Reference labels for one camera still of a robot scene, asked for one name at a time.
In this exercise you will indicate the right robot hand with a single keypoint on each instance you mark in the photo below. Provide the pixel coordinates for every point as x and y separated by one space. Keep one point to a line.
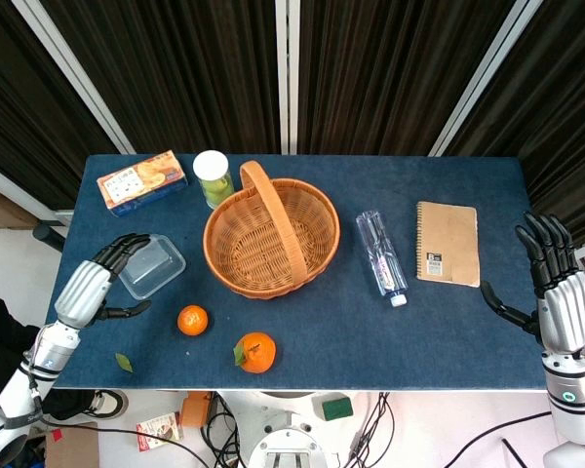
565 312

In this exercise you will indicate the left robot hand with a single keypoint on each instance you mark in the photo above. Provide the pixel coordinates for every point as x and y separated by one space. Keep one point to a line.
80 292

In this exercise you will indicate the plain orange without leaf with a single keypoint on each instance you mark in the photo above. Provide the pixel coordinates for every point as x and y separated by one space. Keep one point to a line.
192 320

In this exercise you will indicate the orange with green leaf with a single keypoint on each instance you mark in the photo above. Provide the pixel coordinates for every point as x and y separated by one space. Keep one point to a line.
259 353

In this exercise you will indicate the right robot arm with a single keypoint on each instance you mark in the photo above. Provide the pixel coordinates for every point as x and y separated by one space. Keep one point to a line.
568 414

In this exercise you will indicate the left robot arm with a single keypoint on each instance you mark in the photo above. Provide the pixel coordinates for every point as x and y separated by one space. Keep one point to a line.
53 348

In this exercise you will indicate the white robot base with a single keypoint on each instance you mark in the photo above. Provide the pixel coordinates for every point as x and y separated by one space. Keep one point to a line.
283 429

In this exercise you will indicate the clear plastic food container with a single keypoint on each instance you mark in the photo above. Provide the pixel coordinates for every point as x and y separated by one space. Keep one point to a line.
153 265

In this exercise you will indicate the loose green leaf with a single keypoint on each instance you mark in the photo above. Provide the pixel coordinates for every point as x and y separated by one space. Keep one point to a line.
124 362

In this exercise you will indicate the black and white sneaker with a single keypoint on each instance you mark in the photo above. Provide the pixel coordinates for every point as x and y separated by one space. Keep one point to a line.
105 402

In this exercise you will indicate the blue orange biscuit box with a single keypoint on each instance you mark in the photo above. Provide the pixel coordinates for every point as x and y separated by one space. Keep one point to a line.
141 183

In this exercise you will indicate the brown spiral notebook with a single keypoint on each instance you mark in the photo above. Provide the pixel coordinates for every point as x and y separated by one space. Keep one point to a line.
451 244

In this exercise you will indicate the red white snack box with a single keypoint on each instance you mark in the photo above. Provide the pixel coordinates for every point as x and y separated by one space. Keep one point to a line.
158 431

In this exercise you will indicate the clear jar with white lid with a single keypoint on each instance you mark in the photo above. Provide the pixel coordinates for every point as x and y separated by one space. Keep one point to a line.
210 166

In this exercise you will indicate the clear plastic water bottle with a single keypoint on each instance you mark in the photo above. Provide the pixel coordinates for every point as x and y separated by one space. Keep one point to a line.
381 258

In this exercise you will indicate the blue table cloth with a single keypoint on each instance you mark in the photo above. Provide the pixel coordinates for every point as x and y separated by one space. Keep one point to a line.
322 341

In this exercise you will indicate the green block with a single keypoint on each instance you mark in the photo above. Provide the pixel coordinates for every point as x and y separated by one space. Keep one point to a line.
337 408

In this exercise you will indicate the dark pleated curtain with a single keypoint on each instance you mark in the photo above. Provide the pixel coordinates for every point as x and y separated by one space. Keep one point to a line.
200 73

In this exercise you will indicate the white partition post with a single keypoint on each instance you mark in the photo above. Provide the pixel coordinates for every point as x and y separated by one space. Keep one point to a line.
487 73
73 68
287 73

